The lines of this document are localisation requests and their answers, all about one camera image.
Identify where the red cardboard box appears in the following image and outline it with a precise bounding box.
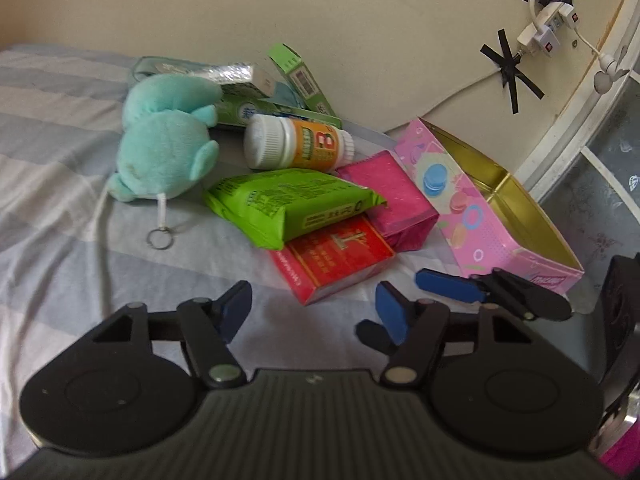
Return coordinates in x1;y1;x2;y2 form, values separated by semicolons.
267;215;396;306

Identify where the white power strip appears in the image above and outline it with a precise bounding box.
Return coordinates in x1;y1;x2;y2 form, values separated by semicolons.
517;2;581;53

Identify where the person's magenta clothing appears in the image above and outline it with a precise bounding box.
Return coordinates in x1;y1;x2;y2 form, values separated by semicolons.
597;432;640;477

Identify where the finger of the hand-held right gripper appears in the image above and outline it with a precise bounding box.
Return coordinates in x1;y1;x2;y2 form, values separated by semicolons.
356;321;401;356
415;269;573;322

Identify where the striped bed sheet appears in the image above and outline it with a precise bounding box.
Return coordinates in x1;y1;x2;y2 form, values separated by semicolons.
0;42;601;461

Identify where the frosted patterned window glass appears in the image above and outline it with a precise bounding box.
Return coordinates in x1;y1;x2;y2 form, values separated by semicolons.
540;70;640;281

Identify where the white window frame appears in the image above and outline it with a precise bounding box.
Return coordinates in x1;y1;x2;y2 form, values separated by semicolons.
510;0;640;201

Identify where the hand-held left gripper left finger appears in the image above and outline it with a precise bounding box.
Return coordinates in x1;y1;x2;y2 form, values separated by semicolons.
91;280;253;390

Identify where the white power cable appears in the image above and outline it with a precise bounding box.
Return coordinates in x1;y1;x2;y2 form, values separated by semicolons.
385;67;506;133

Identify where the small green cardboard box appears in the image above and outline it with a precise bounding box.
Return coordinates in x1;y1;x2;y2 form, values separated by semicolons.
266;44;337;117

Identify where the green plastic packet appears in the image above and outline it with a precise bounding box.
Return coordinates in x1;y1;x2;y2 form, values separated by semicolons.
204;169;388;250

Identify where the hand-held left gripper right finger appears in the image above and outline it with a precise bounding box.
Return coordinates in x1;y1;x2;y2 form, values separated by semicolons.
376;281;538;389

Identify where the pink tin box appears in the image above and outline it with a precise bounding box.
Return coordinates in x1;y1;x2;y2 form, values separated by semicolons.
395;117;586;297

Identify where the magenta packet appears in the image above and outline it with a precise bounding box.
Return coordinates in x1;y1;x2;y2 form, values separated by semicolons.
336;150;440;253

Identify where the white pill bottle orange label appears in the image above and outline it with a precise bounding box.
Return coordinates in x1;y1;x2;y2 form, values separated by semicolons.
243;114;356;171

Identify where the long green toothpaste box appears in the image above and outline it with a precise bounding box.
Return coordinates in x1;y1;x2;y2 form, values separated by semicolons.
215;85;343;131

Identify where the teal plush toy with keyring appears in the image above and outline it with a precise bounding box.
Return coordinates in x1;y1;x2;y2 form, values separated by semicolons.
107;75;223;250

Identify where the black tape cross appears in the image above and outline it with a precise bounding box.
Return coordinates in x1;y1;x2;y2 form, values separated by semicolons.
481;30;545;115

